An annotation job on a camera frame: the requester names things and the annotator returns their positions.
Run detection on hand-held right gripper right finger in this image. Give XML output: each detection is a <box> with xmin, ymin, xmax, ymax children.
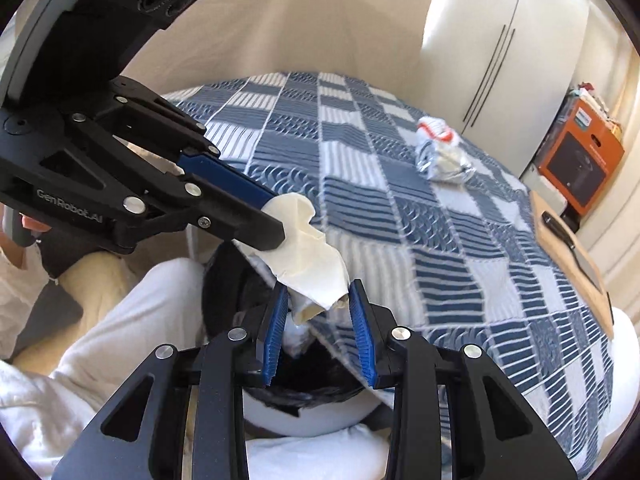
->
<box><xmin>348</xmin><ymin>280</ymin><xmax>578</xmax><ymax>480</ymax></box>

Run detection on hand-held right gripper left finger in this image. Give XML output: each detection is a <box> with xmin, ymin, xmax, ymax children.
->
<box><xmin>50</xmin><ymin>285</ymin><xmax>291</xmax><ymax>480</ymax></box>

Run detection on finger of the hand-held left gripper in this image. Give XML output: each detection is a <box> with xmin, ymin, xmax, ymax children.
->
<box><xmin>40</xmin><ymin>137</ymin><xmax>286</xmax><ymax>256</ymax></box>
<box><xmin>70</xmin><ymin>77</ymin><xmax>273</xmax><ymax>208</ymax></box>

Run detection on bin with black bag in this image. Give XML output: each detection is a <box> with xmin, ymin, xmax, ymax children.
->
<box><xmin>202</xmin><ymin>247</ymin><xmax>396</xmax><ymax>441</ymax></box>

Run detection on white paper tissue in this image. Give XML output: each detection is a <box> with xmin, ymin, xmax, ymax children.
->
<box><xmin>232</xmin><ymin>192</ymin><xmax>351</xmax><ymax>331</ymax></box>

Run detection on person's left hand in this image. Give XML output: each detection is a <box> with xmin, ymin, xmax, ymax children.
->
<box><xmin>0</xmin><ymin>215</ymin><xmax>51</xmax><ymax>273</ymax></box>

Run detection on blue patterned tablecloth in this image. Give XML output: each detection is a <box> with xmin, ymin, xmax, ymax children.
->
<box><xmin>162</xmin><ymin>71</ymin><xmax>616</xmax><ymax>476</ymax></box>

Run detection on cream cushion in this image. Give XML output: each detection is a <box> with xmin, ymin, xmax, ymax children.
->
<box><xmin>55</xmin><ymin>250</ymin><xmax>146</xmax><ymax>306</ymax></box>

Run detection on person's white trousers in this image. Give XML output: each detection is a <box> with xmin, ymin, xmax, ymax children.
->
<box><xmin>0</xmin><ymin>255</ymin><xmax>401</xmax><ymax>480</ymax></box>

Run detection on wooden cutting board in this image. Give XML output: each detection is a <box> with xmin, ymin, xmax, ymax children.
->
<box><xmin>529</xmin><ymin>190</ymin><xmax>615</xmax><ymax>341</ymax></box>

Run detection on white sock with orange stripe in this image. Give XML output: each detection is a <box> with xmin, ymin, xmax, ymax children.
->
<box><xmin>416</xmin><ymin>116</ymin><xmax>466</xmax><ymax>171</ymax></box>

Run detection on white chair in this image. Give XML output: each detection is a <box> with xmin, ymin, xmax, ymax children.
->
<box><xmin>597</xmin><ymin>307</ymin><xmax>638</xmax><ymax>461</ymax></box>

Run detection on orange cardboard box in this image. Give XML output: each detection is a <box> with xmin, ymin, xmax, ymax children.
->
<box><xmin>537</xmin><ymin>99</ymin><xmax>626</xmax><ymax>216</ymax></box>

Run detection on white wardrobe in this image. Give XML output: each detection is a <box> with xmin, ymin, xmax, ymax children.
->
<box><xmin>420</xmin><ymin>0</ymin><xmax>593</xmax><ymax>176</ymax></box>

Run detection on cream curtain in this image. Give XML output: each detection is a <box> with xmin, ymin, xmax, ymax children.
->
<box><xmin>575</xmin><ymin>10</ymin><xmax>640</xmax><ymax>311</ymax></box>

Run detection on pile of papers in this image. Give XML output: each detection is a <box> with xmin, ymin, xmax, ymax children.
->
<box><xmin>567</xmin><ymin>82</ymin><xmax>623</xmax><ymax>136</ymax></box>

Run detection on black-handled kitchen knife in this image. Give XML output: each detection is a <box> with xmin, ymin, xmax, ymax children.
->
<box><xmin>541</xmin><ymin>211</ymin><xmax>608</xmax><ymax>291</ymax></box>

